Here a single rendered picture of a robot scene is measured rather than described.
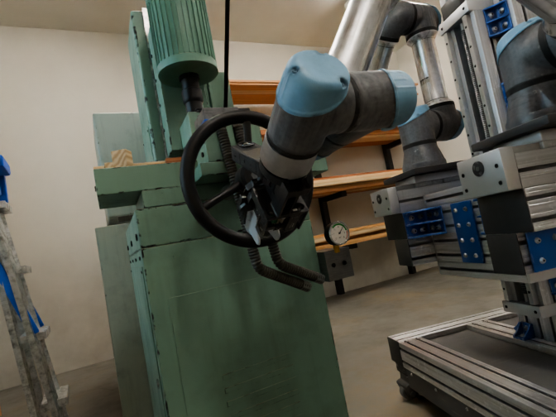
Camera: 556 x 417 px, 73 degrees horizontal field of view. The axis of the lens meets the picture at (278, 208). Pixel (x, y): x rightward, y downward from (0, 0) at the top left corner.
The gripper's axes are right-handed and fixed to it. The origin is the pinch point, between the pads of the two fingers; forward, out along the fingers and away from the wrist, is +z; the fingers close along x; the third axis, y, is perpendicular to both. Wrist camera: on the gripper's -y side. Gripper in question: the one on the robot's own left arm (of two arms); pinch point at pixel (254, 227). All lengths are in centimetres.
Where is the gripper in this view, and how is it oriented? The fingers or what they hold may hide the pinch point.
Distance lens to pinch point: 69.4
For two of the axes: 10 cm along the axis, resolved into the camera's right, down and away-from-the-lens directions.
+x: 8.9, -2.0, 4.2
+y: 4.0, 7.8, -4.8
